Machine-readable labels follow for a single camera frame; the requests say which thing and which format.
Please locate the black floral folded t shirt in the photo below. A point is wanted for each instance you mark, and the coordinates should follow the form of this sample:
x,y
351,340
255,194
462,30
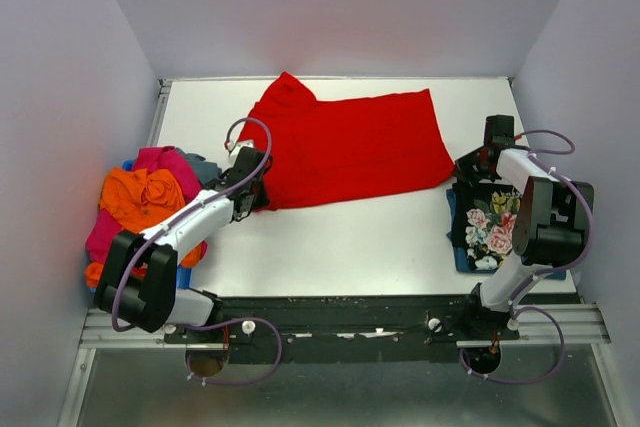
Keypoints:
x,y
485,227

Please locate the grey blue t shirt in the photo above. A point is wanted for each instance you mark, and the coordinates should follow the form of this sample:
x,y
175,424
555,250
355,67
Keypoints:
x,y
207,173

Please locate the orange t shirt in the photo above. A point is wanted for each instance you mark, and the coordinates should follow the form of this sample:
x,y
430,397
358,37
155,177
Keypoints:
x,y
140,202

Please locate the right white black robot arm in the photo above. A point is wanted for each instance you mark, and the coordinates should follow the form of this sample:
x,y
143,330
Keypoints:
x,y
512,202

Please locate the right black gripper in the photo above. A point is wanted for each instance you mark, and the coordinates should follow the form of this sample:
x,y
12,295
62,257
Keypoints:
x,y
463,168

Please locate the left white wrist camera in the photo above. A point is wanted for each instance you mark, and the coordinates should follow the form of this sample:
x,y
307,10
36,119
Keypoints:
x,y
232,146

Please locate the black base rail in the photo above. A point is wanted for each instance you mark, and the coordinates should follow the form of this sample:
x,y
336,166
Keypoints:
x,y
339,329

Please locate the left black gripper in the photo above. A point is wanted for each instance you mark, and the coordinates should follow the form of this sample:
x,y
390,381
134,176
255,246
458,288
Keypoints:
x,y
262,199

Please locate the red t shirt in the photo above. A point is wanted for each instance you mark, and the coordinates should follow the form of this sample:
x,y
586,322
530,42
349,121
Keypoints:
x,y
333,151

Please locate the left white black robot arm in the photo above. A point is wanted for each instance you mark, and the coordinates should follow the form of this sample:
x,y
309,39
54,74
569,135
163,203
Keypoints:
x,y
138,284

